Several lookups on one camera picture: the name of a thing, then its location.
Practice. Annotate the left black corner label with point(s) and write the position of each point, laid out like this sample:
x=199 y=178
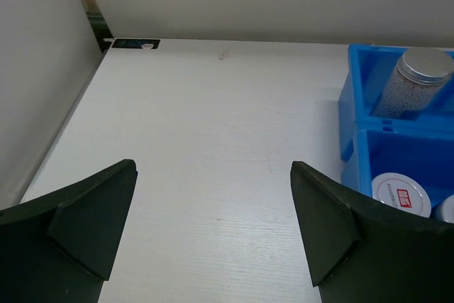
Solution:
x=132 y=43

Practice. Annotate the tall silver-lid bottle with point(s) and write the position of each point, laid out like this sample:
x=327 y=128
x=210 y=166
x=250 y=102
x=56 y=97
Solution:
x=418 y=76

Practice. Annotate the blue three-compartment plastic bin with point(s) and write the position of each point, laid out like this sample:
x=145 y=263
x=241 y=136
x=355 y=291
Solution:
x=421 y=149

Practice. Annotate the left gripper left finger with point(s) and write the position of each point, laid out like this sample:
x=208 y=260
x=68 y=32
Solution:
x=61 y=247

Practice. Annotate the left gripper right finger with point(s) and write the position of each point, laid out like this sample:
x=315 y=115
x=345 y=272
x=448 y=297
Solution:
x=361 y=250

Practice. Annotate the white-lid dark jar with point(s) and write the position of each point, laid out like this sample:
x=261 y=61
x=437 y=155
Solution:
x=445 y=210
x=402 y=193

